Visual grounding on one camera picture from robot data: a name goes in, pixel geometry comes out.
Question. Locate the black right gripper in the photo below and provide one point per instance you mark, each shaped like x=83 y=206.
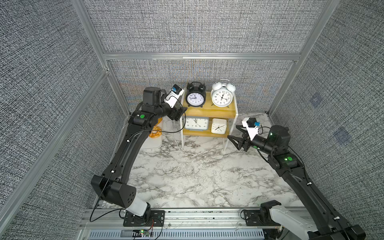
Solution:
x=242 y=142

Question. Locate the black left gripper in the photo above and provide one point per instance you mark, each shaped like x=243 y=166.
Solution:
x=176 y=113

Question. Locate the black twin-bell alarm clock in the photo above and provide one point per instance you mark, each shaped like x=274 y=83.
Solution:
x=196 y=94

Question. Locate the grey square alarm clock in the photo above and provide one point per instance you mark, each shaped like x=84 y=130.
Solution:
x=197 y=123

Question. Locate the small white square alarm clock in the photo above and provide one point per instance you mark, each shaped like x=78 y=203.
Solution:
x=219 y=126

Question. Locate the white twin-bell alarm clock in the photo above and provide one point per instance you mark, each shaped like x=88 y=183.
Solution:
x=222 y=93

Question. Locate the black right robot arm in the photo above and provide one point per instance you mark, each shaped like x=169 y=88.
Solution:
x=328 y=223

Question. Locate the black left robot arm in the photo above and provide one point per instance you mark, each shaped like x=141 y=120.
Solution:
x=112 y=185

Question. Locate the white rectangular tray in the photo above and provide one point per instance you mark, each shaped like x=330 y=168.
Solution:
x=155 y=138

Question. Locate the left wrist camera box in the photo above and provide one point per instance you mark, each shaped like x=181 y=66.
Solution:
x=174 y=95

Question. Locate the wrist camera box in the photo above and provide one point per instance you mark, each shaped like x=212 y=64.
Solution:
x=174 y=95
x=252 y=126

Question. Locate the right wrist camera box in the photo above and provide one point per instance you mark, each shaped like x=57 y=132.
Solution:
x=252 y=126

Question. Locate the wooden two-tier white-frame shelf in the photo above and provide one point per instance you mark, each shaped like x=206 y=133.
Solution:
x=209 y=110

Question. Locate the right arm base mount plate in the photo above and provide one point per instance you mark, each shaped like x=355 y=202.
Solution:
x=254 y=218

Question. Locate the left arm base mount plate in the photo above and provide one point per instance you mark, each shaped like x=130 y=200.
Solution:
x=155 y=219

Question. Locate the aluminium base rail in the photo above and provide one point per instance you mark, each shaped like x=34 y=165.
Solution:
x=184 y=224

